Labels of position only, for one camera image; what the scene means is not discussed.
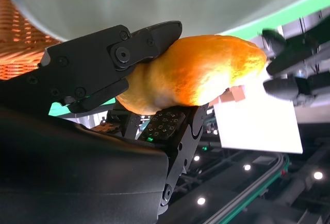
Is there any orange white striped ring bread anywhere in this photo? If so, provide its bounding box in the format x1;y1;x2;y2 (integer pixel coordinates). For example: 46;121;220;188
115;35;268;115

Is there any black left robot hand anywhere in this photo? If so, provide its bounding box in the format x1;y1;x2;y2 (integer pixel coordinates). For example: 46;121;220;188
262;18;330;106

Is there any white flat panel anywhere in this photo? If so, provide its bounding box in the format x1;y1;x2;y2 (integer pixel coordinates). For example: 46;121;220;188
213;79;304;154

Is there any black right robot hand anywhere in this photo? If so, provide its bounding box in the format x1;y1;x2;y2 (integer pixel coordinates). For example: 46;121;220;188
0;21;208;224

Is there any orange wicker basket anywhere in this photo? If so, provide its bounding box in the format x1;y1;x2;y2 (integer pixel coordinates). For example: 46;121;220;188
0;0;62;80

